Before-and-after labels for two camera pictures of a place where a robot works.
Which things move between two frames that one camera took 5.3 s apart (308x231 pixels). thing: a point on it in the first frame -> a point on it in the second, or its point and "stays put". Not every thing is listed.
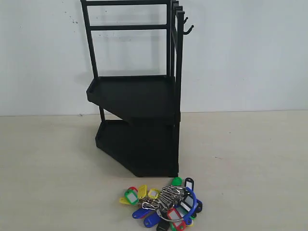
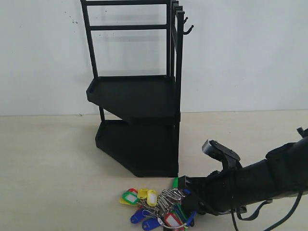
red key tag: x=170 y=210 -> x=171 y=220
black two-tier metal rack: x=140 y=114 stays put
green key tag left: x=132 y=196 stays put
